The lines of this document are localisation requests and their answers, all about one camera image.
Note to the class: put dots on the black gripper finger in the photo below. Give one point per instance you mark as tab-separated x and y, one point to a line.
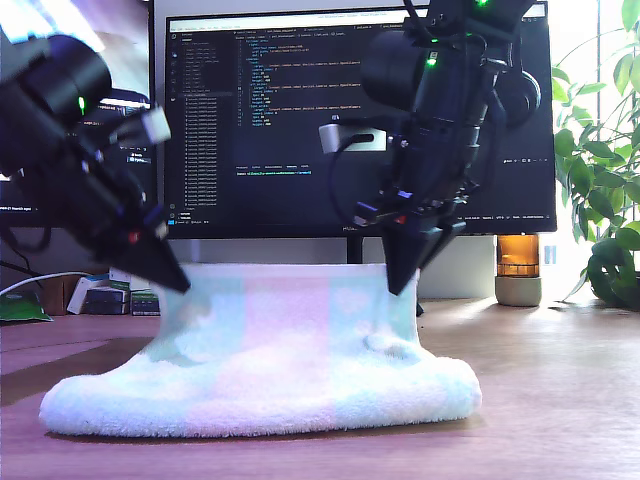
405	255
447	240
155	265

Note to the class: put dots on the pastel striped tea towel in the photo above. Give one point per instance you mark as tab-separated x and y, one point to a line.
260	380

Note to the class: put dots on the green and white box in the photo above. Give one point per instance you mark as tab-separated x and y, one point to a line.
145	302

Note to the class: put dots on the small dark box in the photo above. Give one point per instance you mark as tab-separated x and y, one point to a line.
105	300

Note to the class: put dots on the amber glass lamp grey base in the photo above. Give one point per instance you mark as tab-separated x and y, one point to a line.
517	260

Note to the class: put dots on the white box with blue edge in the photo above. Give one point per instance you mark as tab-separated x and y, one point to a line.
79	297

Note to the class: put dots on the brown cardboard box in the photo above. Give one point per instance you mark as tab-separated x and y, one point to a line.
57	297

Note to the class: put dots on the black Huawei monitor on stand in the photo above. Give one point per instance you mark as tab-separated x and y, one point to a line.
280	200

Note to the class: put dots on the green foil packet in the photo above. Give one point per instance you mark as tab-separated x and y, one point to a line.
20	310

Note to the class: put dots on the green leafy houseplant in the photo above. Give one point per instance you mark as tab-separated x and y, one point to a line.
600	190

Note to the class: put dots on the black over-ear headphones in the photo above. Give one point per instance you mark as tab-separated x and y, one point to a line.
525	95

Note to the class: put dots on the black monitor with terminal windows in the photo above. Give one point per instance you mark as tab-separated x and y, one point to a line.
130	65

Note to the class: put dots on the arm white camera box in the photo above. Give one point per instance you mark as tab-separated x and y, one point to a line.
150	125
332	137

